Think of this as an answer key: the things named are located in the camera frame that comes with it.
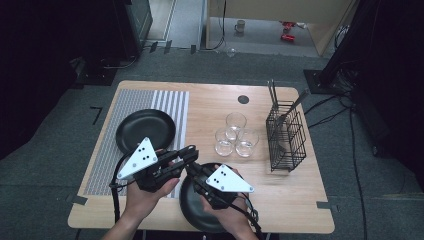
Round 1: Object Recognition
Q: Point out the black hanging cable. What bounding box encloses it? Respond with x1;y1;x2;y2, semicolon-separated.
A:
204;0;228;51

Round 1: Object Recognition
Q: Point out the dark cabinet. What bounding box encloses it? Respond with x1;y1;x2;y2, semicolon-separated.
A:
113;0;154;63

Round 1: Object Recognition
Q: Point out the clear drinking glass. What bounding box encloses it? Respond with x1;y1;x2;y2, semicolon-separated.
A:
235;128;260;158
214;128;238;158
225;112;248;142

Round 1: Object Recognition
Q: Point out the grey tape strip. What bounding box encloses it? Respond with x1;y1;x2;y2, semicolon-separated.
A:
315;200;340;214
66;194;89;206

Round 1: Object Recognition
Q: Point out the silver metal utensil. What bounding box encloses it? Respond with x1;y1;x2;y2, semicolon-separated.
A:
278;89;310;126

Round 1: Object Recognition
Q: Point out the metal chopstick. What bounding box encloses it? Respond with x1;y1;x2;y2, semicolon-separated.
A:
271;79;279;108
267;79;275;108

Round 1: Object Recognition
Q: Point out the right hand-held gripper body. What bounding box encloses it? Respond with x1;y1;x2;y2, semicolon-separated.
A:
191;164;255;211

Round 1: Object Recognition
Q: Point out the light wooden cabinet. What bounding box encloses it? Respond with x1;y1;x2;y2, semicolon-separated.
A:
204;0;359;58

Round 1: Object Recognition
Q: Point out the right hand-held gripper cable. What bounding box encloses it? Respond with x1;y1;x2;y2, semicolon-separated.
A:
233;192;264;240

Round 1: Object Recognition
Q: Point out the hand-held gripper cable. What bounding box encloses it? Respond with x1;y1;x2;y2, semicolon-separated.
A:
233;192;264;240
109;151;134;224

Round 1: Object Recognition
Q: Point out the black floor cable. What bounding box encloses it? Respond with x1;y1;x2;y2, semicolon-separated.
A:
348;109;368;240
308;106;351;129
304;93;351;116

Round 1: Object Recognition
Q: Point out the grey white striped placemat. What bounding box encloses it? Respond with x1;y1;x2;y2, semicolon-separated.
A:
83;88;190;199

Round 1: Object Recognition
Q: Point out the black round plate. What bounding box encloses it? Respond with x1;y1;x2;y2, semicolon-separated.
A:
115;108;177;158
179;162;250;234

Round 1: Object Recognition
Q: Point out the black wire cutlery basket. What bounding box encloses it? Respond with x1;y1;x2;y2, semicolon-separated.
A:
265;99;308;173

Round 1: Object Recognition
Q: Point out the left hand-held gripper cable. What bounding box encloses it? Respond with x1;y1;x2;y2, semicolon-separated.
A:
109;151;134;224

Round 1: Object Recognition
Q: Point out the black stand base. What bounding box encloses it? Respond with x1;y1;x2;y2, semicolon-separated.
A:
303;68;338;96

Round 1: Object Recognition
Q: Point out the person's left hand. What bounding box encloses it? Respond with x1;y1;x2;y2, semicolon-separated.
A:
124;178;182;219

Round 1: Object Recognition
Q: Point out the person's right hand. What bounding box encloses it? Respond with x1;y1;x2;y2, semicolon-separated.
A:
199;198;257;235

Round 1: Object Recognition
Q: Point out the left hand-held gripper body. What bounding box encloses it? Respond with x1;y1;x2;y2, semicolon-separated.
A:
116;137;188;194

